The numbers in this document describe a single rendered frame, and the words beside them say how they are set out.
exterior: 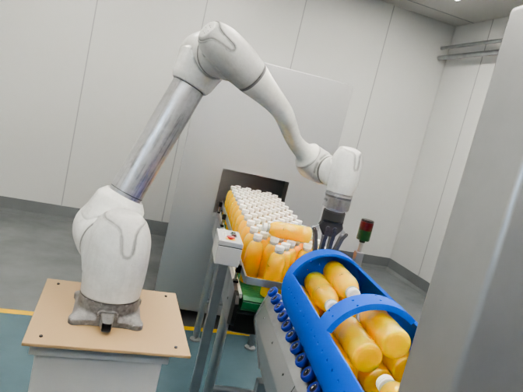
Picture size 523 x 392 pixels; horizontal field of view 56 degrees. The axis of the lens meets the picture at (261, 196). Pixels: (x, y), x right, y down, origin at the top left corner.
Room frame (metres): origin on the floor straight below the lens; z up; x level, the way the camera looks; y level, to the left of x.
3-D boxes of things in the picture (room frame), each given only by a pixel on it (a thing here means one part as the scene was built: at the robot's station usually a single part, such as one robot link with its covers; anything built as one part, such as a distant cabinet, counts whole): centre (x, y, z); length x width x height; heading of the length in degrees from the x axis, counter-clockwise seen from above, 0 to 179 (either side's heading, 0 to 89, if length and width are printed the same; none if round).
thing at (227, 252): (2.00, 0.09, 1.05); 0.20 x 0.10 x 0.10; 10
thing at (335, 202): (1.61, -0.25, 1.39); 0.09 x 0.09 x 0.06
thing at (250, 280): (1.92, -0.22, 0.96); 0.40 x 0.01 x 0.03; 100
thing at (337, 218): (1.61, -0.25, 1.32); 0.08 x 0.07 x 0.09; 100
